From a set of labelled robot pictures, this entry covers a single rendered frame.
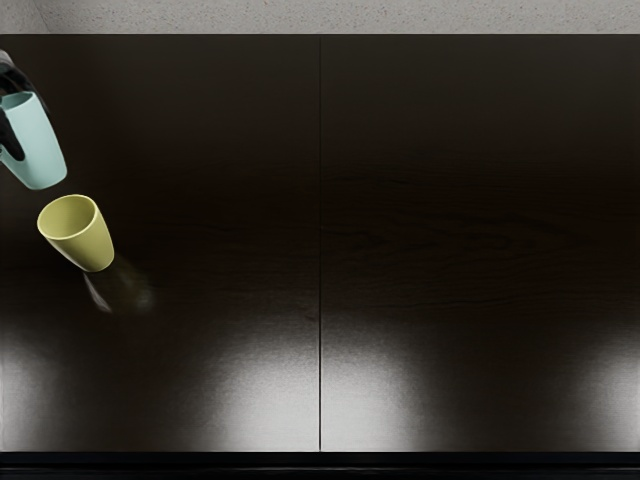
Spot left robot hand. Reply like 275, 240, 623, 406
0, 49, 54, 172

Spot light blue cup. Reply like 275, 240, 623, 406
0, 91, 68, 191

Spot yellow-green cup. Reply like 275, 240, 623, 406
36, 194, 115, 274

